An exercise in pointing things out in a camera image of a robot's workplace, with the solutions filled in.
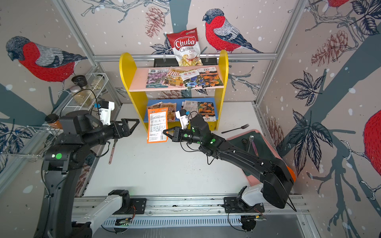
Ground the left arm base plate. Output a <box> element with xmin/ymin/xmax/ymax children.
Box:
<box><xmin>118</xmin><ymin>198</ymin><xmax>147</xmax><ymax>215</ymax></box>

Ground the silver fork pink handle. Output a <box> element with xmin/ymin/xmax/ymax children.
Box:
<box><xmin>109</xmin><ymin>139</ymin><xmax>118</xmax><ymax>165</ymax></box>

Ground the purple flower seed bag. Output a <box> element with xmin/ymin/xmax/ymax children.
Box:
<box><xmin>146</xmin><ymin>68</ymin><xmax>169</xmax><ymax>88</ymax></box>

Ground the silver lid spice jar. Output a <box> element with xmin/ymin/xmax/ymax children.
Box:
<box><xmin>70</xmin><ymin>85</ymin><xmax>92</xmax><ymax>108</ymax></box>

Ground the blue flower seed bag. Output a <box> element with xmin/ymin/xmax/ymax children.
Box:
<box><xmin>180</xmin><ymin>69</ymin><xmax>204</xmax><ymax>89</ymax></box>

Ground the black plastic fork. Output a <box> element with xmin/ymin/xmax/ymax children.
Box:
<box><xmin>222</xmin><ymin>124</ymin><xmax>250</xmax><ymax>134</ymax></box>

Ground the orange sauce jar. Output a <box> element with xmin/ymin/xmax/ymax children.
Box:
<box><xmin>45</xmin><ymin>114</ymin><xmax>63</xmax><ymax>130</ymax></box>

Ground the orange flower seed bag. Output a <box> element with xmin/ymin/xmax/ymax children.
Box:
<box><xmin>197</xmin><ymin>102</ymin><xmax>217</xmax><ymax>122</ymax></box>
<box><xmin>197</xmin><ymin>66</ymin><xmax>223</xmax><ymax>88</ymax></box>

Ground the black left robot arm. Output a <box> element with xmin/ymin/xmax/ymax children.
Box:
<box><xmin>34</xmin><ymin>110</ymin><xmax>140</xmax><ymax>238</ymax></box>

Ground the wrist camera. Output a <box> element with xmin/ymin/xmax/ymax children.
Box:
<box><xmin>175</xmin><ymin>109</ymin><xmax>189</xmax><ymax>130</ymax></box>
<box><xmin>94</xmin><ymin>99</ymin><xmax>115</xmax><ymax>126</ymax></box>

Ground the white text seed bag lower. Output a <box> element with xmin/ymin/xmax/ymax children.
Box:
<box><xmin>181</xmin><ymin>100</ymin><xmax>198</xmax><ymax>119</ymax></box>

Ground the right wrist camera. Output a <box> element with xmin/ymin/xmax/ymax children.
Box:
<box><xmin>175</xmin><ymin>109</ymin><xmax>189</xmax><ymax>130</ymax></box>

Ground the black lid spice jar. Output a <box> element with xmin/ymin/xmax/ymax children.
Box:
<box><xmin>71</xmin><ymin>75</ymin><xmax>88</xmax><ymax>89</ymax></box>

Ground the market stall bag lower left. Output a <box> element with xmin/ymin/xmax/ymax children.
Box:
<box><xmin>147</xmin><ymin>102</ymin><xmax>162</xmax><ymax>111</ymax></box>

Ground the clear spice jar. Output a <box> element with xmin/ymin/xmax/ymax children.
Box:
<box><xmin>91</xmin><ymin>74</ymin><xmax>105</xmax><ymax>90</ymax></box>

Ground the red Chuba chips bag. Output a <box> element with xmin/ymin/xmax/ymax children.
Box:
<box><xmin>167</xmin><ymin>28</ymin><xmax>202</xmax><ymax>66</ymax></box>

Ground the chrome wire hook rack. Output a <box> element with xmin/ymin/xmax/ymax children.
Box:
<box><xmin>1</xmin><ymin>123</ymin><xmax>62</xmax><ymax>170</ymax></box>

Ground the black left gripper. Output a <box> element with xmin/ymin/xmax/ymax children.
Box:
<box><xmin>83</xmin><ymin>117</ymin><xmax>140</xmax><ymax>148</ymax></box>

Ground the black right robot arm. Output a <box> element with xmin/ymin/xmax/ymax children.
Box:
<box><xmin>163</xmin><ymin>116</ymin><xmax>295</xmax><ymax>209</ymax></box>

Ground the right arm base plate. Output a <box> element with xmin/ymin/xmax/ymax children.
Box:
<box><xmin>221</xmin><ymin>197</ymin><xmax>265</xmax><ymax>213</ymax></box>

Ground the orange flower seed bag top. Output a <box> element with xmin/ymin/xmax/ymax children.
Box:
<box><xmin>197</xmin><ymin>66</ymin><xmax>223</xmax><ymax>88</ymax></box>

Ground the yellow two-tier shelf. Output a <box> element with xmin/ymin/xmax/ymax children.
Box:
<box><xmin>118</xmin><ymin>50</ymin><xmax>230</xmax><ymax>134</ymax></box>

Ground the market stall seed bag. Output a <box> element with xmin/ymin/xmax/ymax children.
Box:
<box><xmin>163</xmin><ymin>67</ymin><xmax>186</xmax><ymax>87</ymax></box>

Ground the orange flower seed bag lower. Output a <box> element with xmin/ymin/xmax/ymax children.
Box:
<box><xmin>197</xmin><ymin>102</ymin><xmax>217</xmax><ymax>122</ymax></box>

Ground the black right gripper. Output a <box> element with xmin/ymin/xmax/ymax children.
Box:
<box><xmin>162</xmin><ymin>127</ymin><xmax>203</xmax><ymax>147</ymax></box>

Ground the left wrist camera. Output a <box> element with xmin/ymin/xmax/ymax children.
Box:
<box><xmin>94</xmin><ymin>99</ymin><xmax>115</xmax><ymax>126</ymax></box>

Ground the pink tray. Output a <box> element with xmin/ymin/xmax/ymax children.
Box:
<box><xmin>226</xmin><ymin>129</ymin><xmax>294</xmax><ymax>186</ymax></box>

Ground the black wall bracket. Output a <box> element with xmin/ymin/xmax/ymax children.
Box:
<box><xmin>154</xmin><ymin>58</ymin><xmax>218</xmax><ymax>67</ymax></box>

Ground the white wire spice rack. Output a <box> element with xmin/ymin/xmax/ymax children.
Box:
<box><xmin>54</xmin><ymin>72</ymin><xmax>109</xmax><ymax>117</ymax></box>

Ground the orange white seed bag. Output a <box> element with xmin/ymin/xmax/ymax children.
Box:
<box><xmin>147</xmin><ymin>108</ymin><xmax>168</xmax><ymax>144</ymax></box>

